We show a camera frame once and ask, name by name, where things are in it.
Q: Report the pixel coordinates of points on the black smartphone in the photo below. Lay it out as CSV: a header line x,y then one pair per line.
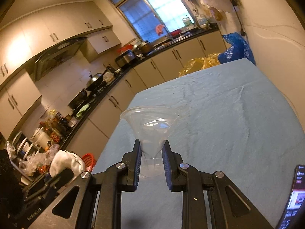
x,y
292,195

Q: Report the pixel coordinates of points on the blue tablecloth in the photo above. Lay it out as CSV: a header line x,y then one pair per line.
x,y
226,124

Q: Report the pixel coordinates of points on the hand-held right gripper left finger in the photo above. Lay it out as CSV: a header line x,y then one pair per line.
x,y
137,164

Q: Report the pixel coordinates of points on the blue plastic bag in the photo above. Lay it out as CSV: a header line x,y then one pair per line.
x,y
238,50

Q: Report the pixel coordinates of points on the gas stove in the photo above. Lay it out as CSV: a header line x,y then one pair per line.
x,y
98,89

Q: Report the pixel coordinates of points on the hanging plastic bags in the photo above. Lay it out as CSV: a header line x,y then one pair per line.
x,y
214,2

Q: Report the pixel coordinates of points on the black rice cooker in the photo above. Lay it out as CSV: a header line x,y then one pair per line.
x,y
125,58

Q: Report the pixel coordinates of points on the yellow plastic bag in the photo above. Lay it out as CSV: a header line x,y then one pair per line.
x,y
200,64

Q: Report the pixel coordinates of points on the red basin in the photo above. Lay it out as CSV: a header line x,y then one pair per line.
x,y
125,49

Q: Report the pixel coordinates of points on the cream small wall cabinet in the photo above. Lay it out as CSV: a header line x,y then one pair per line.
x,y
104,40

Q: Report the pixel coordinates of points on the white dish rack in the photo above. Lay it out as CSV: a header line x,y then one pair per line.
x,y
21,143

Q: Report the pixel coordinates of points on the row of condiment bottles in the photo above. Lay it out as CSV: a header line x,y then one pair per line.
x,y
54,126

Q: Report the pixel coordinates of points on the cream lower kitchen cabinets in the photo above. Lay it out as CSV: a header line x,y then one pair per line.
x,y
100,124

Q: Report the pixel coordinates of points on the white plastic jug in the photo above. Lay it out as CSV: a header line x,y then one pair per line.
x,y
203,22

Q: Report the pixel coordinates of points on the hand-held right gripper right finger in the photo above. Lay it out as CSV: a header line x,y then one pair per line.
x,y
166,167

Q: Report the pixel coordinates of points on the wok with metal lid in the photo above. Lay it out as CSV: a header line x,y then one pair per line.
x,y
95,80

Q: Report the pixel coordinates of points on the range hood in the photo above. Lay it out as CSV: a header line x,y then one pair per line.
x,y
57,57

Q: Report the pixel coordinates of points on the green cloth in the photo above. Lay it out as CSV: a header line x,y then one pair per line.
x,y
82,111

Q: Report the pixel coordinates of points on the stacked metal pots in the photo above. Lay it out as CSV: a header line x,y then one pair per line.
x,y
143,46

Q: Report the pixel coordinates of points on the black kitchen countertop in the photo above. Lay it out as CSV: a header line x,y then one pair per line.
x,y
119,75

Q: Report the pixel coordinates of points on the white grey cloth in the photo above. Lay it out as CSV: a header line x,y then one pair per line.
x,y
66,161

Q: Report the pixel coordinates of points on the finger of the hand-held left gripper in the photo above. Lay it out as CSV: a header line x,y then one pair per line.
x,y
60,175
43,193

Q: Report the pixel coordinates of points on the cream large wall cabinets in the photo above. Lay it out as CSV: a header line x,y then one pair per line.
x,y
35,33

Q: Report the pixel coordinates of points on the clear plastic cup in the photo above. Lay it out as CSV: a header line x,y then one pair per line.
x,y
149,133

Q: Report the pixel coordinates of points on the orange plastic basket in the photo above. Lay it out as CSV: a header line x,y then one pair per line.
x,y
89,159

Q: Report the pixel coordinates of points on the black frying pan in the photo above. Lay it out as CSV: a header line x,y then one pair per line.
x,y
77,99

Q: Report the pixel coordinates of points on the pink hanging cloth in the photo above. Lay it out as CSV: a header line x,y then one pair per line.
x,y
159,29

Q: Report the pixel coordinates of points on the white crumpled plastic bag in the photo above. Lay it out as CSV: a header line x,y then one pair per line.
x,y
109,76

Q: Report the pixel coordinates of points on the pile of clear plastic bags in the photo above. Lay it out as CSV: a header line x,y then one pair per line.
x,y
35,159

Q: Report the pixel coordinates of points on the green label detergent bottle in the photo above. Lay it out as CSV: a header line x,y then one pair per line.
x,y
187,22

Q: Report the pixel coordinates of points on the kitchen window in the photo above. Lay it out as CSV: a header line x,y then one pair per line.
x,y
152,9

